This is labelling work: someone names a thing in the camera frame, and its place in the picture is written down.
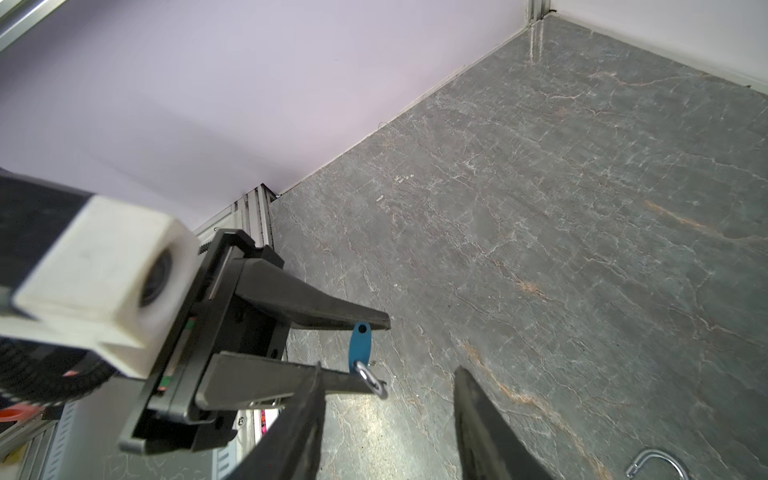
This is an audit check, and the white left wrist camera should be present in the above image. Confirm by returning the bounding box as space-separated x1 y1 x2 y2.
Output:
1 195 200 379

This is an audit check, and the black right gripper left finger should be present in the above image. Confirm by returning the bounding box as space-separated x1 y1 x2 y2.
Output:
229 365 326 479

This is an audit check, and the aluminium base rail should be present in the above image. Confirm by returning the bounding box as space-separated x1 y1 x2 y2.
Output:
1 173 276 456

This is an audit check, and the blue padlock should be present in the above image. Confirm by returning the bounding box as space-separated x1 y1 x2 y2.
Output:
348 322 388 400
623 448 692 480

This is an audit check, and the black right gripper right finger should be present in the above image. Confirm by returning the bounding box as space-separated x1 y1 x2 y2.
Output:
453 367 551 479

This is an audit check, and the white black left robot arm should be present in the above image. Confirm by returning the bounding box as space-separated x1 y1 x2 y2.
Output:
1 171 391 455

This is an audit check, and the aluminium frame corner post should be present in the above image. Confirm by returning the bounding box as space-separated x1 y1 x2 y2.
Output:
526 0 551 25

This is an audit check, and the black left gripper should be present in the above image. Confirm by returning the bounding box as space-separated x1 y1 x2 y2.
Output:
118 229 391 455

